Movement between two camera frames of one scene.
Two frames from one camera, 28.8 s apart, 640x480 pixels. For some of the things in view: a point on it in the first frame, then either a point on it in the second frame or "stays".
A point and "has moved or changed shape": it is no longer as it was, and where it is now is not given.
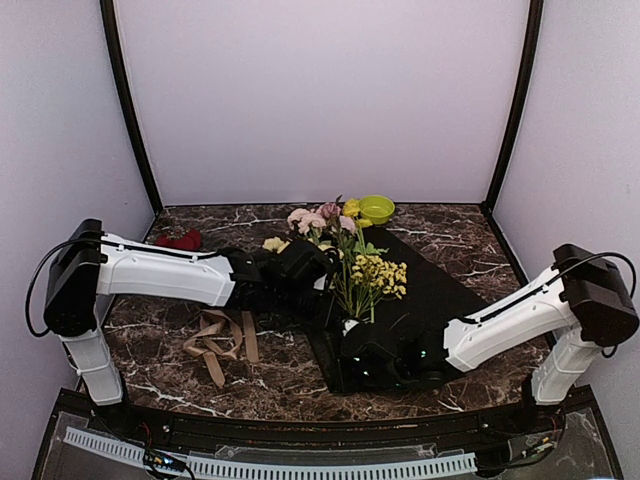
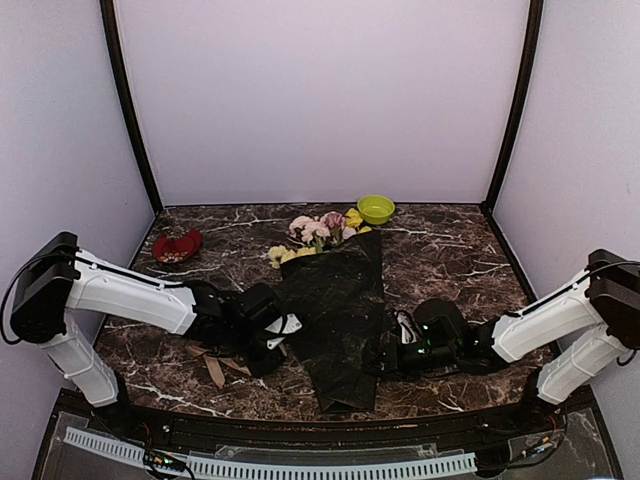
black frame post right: (536, 13) stays
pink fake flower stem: (307, 221) has moved or changed shape
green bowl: (376, 208) stays
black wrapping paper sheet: (433, 292) to (338, 296)
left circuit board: (163, 460) stays
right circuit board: (539, 450) stays
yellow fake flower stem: (351, 208) has moved or changed shape
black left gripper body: (293, 303) to (243, 343)
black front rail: (323, 433) stays
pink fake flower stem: (345, 224) has moved or changed shape
